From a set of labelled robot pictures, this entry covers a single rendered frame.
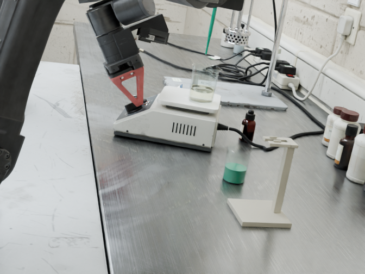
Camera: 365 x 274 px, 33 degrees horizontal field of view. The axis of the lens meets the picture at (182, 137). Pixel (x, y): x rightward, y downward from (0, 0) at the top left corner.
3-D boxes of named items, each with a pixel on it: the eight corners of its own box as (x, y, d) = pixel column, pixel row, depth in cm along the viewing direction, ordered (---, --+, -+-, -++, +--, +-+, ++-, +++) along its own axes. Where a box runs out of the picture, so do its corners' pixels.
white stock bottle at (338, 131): (344, 164, 127) (356, 117, 123) (321, 155, 130) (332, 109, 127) (357, 159, 131) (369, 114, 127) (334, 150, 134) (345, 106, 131)
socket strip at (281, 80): (280, 89, 181) (283, 74, 179) (243, 58, 217) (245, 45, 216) (297, 91, 182) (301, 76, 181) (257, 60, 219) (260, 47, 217)
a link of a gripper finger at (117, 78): (151, 95, 128) (134, 53, 125) (157, 100, 121) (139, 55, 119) (121, 109, 127) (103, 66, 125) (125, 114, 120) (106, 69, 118)
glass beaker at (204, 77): (182, 102, 121) (188, 62, 118) (192, 97, 126) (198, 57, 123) (211, 110, 119) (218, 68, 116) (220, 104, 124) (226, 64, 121)
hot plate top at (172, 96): (155, 103, 119) (156, 98, 119) (164, 88, 130) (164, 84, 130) (217, 114, 118) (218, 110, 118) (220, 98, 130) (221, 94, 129)
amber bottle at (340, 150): (353, 167, 126) (363, 125, 123) (349, 172, 123) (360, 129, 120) (335, 162, 127) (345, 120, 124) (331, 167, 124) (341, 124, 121)
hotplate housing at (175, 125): (111, 136, 122) (115, 97, 119) (124, 117, 134) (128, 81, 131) (223, 156, 120) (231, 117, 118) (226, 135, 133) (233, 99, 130)
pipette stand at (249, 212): (241, 226, 93) (257, 145, 89) (226, 203, 100) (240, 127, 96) (291, 228, 95) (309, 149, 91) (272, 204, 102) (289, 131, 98)
